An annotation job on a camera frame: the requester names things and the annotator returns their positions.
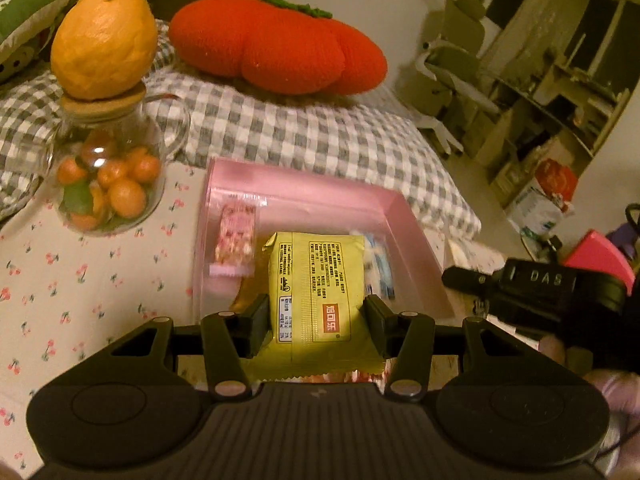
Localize white office chair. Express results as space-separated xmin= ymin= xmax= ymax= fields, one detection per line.
xmin=412 ymin=35 xmax=501 ymax=157

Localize plush toy with face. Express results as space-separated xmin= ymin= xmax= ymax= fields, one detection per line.
xmin=0 ymin=45 xmax=32 ymax=84

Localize orange citrus fruit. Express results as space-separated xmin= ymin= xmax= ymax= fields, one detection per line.
xmin=50 ymin=0 xmax=159 ymax=101

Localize white bread snack packet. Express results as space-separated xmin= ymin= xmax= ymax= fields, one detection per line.
xmin=361 ymin=232 xmax=397 ymax=304

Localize red and white bag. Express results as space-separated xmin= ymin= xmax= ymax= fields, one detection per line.
xmin=505 ymin=159 xmax=579 ymax=242

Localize pink cardboard box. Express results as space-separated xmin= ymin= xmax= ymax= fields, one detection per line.
xmin=172 ymin=156 xmax=458 ymax=386

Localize small orange kumquats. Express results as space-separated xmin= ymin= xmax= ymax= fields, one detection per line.
xmin=56 ymin=145 xmax=163 ymax=231

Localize cherry print bed sheet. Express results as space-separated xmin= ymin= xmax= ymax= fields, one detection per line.
xmin=0 ymin=160 xmax=506 ymax=480

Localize pink floral snack packet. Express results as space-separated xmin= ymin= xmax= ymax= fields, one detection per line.
xmin=209 ymin=204 xmax=259 ymax=279

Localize cork jar lid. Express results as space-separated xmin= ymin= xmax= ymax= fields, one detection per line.
xmin=60 ymin=82 xmax=148 ymax=122

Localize grey gingham pillow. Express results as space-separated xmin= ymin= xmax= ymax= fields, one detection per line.
xmin=145 ymin=67 xmax=483 ymax=239

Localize glass jar with handle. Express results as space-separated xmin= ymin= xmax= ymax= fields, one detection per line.
xmin=47 ymin=94 xmax=192 ymax=234

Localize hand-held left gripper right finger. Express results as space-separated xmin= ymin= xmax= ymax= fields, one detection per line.
xmin=364 ymin=294 xmax=533 ymax=402

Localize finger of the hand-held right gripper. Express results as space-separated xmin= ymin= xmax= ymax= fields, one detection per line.
xmin=442 ymin=266 xmax=507 ymax=311

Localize large orange persimmon plush pillow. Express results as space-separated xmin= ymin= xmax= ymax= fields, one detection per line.
xmin=167 ymin=0 xmax=389 ymax=96

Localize red plastic stool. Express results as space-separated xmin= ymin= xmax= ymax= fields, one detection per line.
xmin=562 ymin=229 xmax=638 ymax=294

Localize yellow snack packet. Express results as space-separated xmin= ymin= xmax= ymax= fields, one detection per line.
xmin=247 ymin=230 xmax=387 ymax=382

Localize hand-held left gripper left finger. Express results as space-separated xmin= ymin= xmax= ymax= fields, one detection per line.
xmin=107 ymin=294 xmax=271 ymax=402

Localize cluttered desk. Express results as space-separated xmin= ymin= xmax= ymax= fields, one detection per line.
xmin=480 ymin=0 xmax=640 ymax=202

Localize purple object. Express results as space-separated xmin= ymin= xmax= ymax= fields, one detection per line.
xmin=607 ymin=204 xmax=640 ymax=269

